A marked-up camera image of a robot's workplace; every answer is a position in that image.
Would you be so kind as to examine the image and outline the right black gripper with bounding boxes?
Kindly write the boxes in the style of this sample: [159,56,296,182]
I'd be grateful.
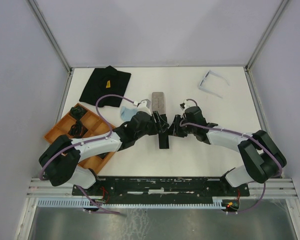
[165,114,196,138]

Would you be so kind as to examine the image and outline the blue cloth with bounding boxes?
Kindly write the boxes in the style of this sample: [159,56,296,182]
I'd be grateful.
[120,106,138,122]

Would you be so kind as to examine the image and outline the black rectangular case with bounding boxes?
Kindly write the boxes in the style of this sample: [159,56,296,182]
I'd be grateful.
[158,113,170,150]

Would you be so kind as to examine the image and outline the grey glasses case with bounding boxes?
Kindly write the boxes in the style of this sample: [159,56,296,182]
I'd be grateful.
[151,91,167,120]

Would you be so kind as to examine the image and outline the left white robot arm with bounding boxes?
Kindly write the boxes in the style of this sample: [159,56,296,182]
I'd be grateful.
[38,111,169,195]

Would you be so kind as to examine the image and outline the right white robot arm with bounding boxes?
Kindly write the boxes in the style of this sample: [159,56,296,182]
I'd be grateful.
[168,106,287,196]

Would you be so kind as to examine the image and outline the lavender sunglasses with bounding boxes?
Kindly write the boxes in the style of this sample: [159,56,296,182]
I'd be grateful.
[197,69,230,99]

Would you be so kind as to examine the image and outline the black folded cloth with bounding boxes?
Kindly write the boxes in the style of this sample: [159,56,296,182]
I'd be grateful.
[79,65,132,108]

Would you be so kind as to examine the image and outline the orange divided tray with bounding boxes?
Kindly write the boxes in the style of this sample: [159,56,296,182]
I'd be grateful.
[44,103,115,174]

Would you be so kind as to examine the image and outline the black item in tray rear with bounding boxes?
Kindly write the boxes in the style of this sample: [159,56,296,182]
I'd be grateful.
[70,105,87,120]

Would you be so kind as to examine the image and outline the black item in tray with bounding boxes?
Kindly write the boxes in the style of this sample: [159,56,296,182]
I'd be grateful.
[68,120,87,139]
[70,105,87,120]

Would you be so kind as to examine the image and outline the black item in tray middle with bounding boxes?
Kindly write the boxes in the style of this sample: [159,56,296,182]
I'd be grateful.
[68,120,87,139]

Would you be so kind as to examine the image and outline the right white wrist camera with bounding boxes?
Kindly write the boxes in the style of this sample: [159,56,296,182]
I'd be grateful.
[180,100,190,111]

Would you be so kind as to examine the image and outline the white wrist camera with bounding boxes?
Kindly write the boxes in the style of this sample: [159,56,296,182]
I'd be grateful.
[137,99,151,114]
[180,100,190,111]

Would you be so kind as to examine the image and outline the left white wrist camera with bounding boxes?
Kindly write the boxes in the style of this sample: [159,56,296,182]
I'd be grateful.
[137,99,151,114]

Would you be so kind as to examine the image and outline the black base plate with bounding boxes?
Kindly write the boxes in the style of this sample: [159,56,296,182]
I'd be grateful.
[85,176,250,200]

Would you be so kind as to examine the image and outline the white slotted cable duct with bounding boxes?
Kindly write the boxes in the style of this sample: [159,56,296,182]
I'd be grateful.
[37,196,238,208]

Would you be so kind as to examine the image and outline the right aluminium frame post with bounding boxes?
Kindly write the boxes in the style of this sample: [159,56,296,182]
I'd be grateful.
[244,0,291,71]

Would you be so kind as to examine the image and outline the aluminium frame post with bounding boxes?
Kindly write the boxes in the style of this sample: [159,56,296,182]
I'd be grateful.
[27,0,73,73]
[244,0,291,71]

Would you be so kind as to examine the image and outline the left aluminium frame post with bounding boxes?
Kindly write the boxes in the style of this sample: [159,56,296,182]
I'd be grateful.
[27,0,73,73]

